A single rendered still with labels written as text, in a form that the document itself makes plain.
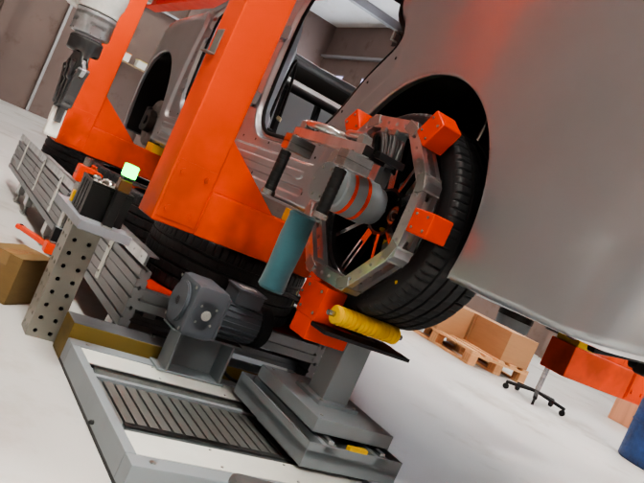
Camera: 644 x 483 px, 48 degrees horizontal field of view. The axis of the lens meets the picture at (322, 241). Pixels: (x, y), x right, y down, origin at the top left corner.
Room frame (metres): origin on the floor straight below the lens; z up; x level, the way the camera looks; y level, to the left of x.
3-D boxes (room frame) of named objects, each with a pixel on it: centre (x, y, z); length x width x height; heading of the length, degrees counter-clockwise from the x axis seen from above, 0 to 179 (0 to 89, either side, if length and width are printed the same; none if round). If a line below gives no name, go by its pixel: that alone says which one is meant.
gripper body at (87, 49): (1.64, 0.67, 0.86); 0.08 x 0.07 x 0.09; 38
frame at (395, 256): (2.23, -0.07, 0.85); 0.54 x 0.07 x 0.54; 32
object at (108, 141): (4.27, 1.26, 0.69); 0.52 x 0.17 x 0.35; 122
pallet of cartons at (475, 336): (7.80, -1.83, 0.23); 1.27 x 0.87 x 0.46; 27
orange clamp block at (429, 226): (1.97, -0.25, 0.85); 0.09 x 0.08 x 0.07; 32
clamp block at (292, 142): (2.26, 0.19, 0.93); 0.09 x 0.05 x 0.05; 122
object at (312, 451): (2.32, -0.22, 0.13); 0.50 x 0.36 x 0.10; 32
